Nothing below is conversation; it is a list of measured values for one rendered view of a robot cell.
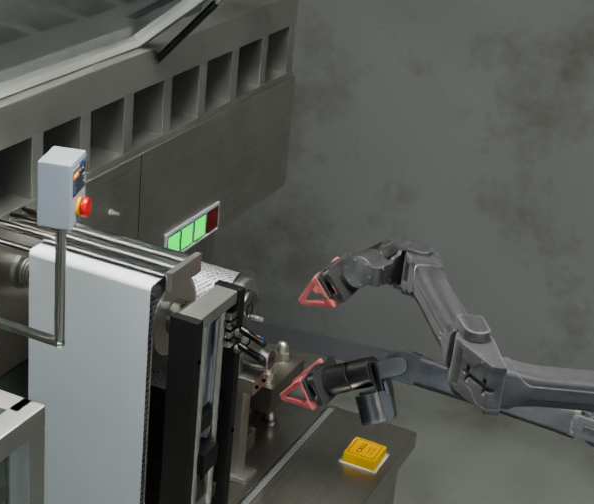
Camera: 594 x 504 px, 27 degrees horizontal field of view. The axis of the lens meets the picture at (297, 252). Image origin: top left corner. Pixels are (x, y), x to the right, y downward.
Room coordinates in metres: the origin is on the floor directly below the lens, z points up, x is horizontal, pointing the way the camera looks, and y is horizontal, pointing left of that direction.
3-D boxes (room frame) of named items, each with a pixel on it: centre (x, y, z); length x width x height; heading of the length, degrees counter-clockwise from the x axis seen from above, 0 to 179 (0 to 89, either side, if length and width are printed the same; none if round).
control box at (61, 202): (1.65, 0.33, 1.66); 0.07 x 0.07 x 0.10; 83
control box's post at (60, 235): (1.65, 0.34, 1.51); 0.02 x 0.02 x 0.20
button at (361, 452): (2.20, -0.18, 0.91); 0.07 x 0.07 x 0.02; 67
